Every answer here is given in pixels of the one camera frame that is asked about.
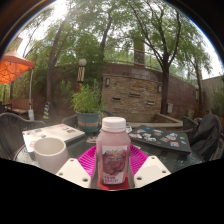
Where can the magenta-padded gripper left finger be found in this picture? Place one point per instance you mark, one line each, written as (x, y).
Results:
(73, 173)

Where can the white textured cup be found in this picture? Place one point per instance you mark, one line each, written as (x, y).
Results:
(50, 155)

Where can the flat round red coaster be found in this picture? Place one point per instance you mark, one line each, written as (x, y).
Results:
(113, 187)

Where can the blue yellow striped cone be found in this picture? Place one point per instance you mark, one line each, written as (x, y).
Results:
(46, 111)

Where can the black laptop with stickers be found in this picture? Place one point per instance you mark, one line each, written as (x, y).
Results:
(163, 138)

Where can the globe lamp post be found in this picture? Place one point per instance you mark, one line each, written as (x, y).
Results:
(81, 75)

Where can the pink drink bottle white cap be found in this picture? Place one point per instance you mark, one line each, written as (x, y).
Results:
(113, 150)

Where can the white laptop with stickers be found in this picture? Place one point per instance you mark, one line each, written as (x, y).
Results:
(50, 132)

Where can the orange canopy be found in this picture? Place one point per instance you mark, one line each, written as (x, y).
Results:
(13, 66)

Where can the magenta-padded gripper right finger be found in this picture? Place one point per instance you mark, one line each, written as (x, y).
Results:
(151, 170)

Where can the black wall lamp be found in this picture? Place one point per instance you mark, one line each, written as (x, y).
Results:
(107, 82)
(159, 88)

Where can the white printed booklet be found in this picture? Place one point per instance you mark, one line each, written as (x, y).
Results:
(128, 129)

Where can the dark forked-trunk tree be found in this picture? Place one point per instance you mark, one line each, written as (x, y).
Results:
(165, 90)

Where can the green plant in teal pot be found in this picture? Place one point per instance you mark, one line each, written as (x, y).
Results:
(87, 103)

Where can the black jacket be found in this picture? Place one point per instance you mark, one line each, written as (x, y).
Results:
(206, 136)

